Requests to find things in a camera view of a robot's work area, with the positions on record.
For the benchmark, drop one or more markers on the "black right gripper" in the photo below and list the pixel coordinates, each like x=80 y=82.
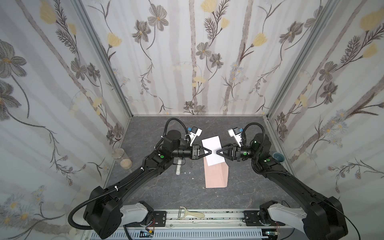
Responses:
x=234 y=152

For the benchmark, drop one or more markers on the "cream vegetable peeler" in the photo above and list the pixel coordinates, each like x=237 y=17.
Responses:
x=184 y=212

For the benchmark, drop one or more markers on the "aluminium mounting rail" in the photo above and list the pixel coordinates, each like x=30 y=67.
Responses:
x=217 y=224

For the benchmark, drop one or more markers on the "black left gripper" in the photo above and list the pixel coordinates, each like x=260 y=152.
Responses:
x=194 y=152

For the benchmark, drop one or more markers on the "pink paper envelope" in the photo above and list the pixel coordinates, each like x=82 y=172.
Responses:
x=216 y=176

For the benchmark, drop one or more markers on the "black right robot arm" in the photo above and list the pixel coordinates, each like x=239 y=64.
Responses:
x=318 y=217

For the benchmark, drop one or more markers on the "white letter paper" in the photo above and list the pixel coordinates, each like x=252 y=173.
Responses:
x=213 y=144

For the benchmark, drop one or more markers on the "teal ceramic cup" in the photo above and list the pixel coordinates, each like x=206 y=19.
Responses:
x=279 y=157

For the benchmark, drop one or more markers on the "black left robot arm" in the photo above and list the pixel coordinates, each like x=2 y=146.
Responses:
x=104 y=211

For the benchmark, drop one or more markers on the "white glue stick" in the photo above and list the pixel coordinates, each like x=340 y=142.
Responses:
x=178 y=169

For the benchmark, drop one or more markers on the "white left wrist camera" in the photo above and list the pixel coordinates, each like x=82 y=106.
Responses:
x=192 y=134

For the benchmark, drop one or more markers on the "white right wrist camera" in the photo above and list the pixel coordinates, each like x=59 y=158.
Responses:
x=236 y=133

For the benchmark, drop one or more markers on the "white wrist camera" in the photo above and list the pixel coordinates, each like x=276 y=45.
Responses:
x=192 y=134
x=236 y=133

